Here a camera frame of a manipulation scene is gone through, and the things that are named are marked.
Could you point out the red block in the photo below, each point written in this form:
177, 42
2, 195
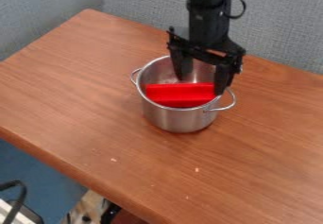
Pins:
181, 95

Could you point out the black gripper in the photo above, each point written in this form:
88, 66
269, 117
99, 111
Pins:
207, 44

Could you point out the black object under table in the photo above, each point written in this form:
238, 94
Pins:
110, 213

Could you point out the black chair frame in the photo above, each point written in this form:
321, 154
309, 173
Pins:
14, 211

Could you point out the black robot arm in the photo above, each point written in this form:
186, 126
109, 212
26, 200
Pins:
209, 43

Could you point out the metal pot with handles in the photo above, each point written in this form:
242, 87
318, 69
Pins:
179, 120

